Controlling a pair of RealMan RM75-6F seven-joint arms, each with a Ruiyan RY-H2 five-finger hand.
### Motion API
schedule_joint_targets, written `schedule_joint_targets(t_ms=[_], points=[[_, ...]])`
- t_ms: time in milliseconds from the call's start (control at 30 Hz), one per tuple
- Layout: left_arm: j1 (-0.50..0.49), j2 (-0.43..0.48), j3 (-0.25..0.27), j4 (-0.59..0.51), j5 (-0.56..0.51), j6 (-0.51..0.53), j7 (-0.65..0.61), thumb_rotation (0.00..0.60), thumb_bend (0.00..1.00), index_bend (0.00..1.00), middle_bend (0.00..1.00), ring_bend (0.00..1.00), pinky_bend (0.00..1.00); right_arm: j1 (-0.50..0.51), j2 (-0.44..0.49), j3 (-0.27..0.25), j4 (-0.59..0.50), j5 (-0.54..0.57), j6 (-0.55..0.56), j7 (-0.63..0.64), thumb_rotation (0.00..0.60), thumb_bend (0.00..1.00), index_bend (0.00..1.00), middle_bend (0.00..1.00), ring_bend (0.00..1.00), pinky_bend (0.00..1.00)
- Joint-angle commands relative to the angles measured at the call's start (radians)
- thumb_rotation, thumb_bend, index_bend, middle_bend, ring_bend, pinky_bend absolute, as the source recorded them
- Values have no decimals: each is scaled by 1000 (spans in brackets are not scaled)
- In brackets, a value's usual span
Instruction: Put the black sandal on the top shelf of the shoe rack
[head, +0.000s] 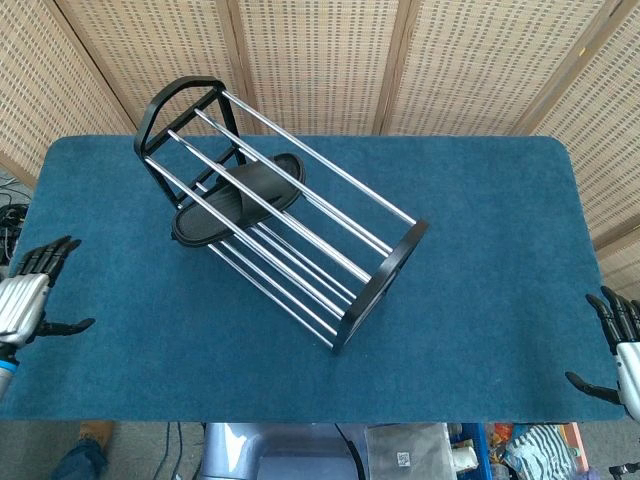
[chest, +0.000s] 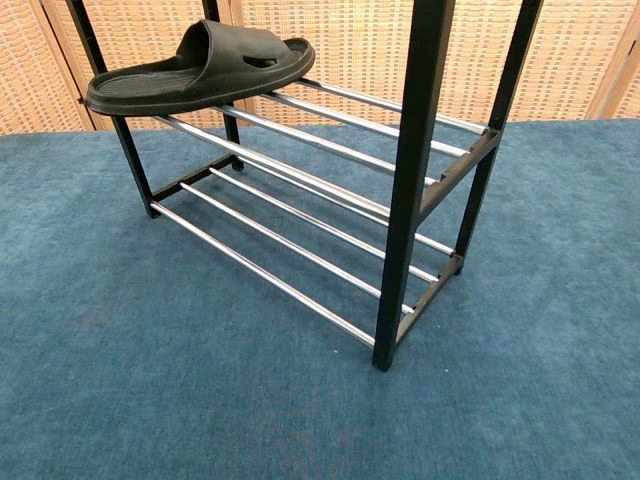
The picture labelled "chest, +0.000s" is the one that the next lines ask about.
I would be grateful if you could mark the black slide sandal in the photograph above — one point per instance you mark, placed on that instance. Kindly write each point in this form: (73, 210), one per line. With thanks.
(200, 75)

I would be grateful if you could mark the black and chrome shoe rack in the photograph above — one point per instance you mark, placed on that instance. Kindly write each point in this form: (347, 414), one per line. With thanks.
(415, 150)

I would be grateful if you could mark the blue fleece table cloth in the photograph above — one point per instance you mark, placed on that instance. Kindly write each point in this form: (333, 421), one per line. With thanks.
(200, 400)

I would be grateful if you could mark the woven rattan folding screen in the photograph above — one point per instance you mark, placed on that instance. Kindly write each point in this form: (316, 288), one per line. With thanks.
(360, 40)

